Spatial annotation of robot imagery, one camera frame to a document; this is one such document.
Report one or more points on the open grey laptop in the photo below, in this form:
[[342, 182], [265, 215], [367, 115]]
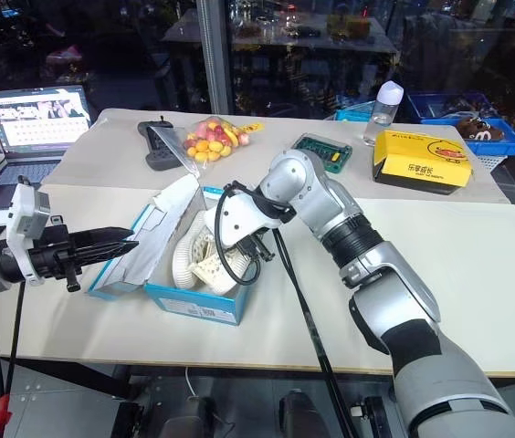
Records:
[[34, 137]]

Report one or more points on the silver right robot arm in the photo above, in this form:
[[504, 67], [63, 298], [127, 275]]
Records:
[[376, 274]]

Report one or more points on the clear bag of toy fruit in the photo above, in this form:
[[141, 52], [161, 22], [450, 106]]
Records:
[[214, 139]]

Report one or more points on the small light blue crate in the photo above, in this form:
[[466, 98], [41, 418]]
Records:
[[353, 115]]

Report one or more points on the brown plush toy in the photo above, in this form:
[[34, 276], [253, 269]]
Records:
[[479, 128]]

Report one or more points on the yellow duck print box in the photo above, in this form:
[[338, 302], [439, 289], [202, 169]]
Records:
[[422, 159]]

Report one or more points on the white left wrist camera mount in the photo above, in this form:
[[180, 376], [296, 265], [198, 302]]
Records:
[[24, 214]]

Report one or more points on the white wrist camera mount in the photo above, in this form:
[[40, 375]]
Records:
[[244, 216], [24, 214]]

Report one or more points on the white mesh basket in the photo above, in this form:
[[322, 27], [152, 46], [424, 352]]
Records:
[[490, 163]]

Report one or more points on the blue plastic bin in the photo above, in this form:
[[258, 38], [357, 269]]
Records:
[[449, 107], [508, 143]]

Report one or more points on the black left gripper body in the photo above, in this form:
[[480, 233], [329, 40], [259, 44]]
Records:
[[49, 255]]

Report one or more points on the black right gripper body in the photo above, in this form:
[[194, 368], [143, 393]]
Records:
[[254, 244]]

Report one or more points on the black handheld controller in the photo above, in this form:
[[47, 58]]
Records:
[[159, 153]]

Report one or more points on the grey metal pillar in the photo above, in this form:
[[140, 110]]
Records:
[[214, 55]]

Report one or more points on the white knit shoe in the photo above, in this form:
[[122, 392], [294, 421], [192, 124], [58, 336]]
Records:
[[189, 255], [221, 274]]

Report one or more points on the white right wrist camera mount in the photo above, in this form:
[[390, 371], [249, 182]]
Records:
[[244, 216]]

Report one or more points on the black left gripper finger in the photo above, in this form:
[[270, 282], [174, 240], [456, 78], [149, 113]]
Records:
[[102, 253], [102, 235]]

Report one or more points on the blue shoebox with lid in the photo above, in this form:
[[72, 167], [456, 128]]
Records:
[[193, 303]]

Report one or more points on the clear bottle with white cap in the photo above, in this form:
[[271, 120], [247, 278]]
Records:
[[383, 114]]

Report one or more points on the green circuit board in case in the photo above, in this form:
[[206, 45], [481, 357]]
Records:
[[326, 153]]

